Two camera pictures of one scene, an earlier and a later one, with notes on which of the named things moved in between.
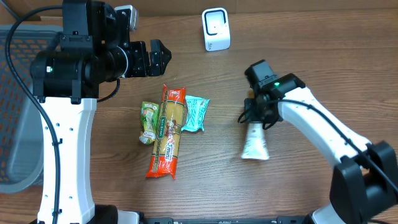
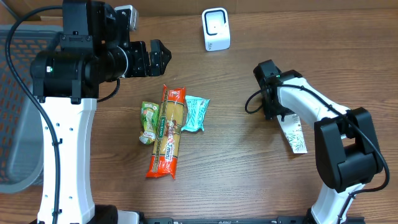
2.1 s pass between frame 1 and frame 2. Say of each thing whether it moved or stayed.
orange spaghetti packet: stayed
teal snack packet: stayed
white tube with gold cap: moved
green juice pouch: stayed
